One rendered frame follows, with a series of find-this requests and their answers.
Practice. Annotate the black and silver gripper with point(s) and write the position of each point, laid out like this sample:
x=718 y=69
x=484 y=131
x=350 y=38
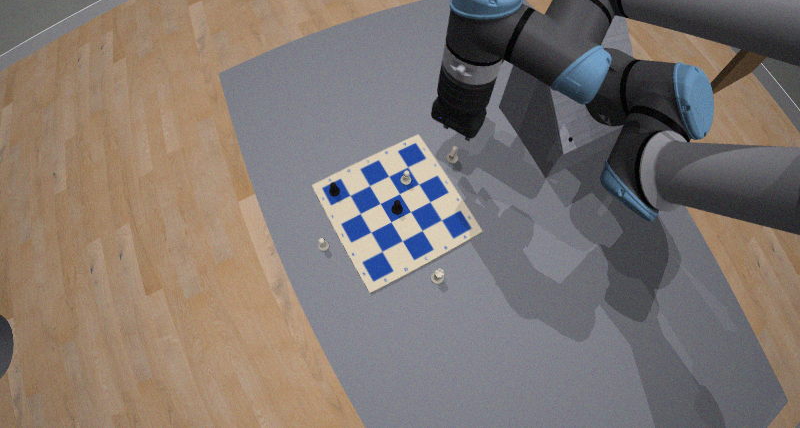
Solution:
x=463 y=98

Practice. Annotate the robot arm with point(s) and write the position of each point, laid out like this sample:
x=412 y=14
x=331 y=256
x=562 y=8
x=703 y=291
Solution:
x=650 y=167

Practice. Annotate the blue and cream chessboard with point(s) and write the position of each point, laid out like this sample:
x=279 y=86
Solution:
x=384 y=246

